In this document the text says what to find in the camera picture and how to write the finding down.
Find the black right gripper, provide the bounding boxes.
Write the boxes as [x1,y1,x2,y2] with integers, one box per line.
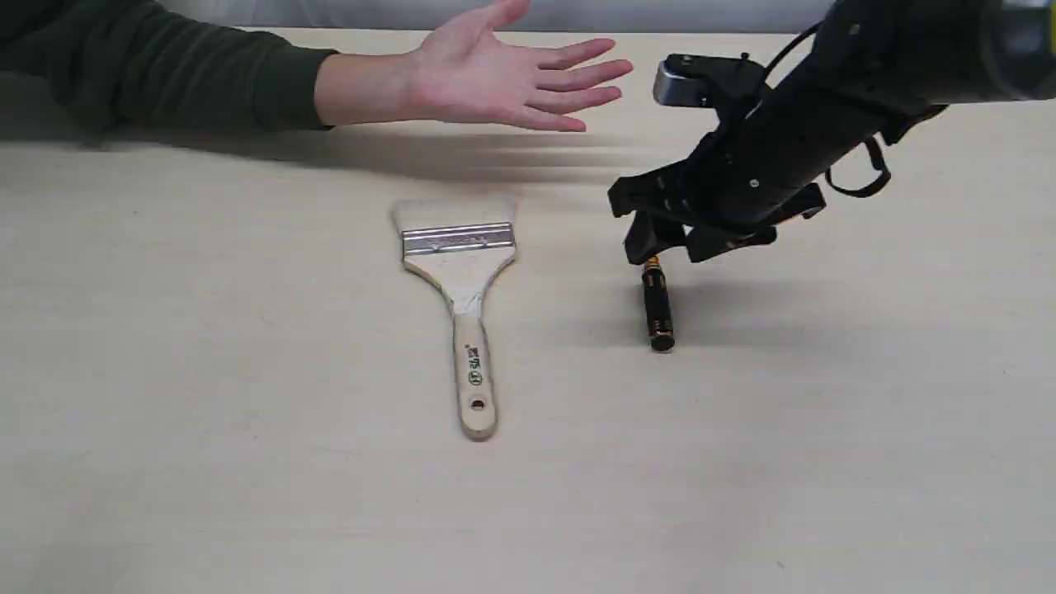
[608,132,827,266]

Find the wooden paint brush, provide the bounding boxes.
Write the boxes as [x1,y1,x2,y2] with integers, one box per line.
[391,198,517,442]

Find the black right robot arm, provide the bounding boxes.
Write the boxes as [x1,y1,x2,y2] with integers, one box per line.
[607,1,1054,266]

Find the green sleeved forearm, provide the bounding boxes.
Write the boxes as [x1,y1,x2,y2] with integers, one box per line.
[0,0,417,133]

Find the person's open hand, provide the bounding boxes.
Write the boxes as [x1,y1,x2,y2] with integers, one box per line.
[400,1,634,133]

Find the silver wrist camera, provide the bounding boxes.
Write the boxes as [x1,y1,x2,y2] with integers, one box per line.
[652,53,768,109]

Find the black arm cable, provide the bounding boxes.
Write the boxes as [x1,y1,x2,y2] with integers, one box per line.
[825,136,892,199]

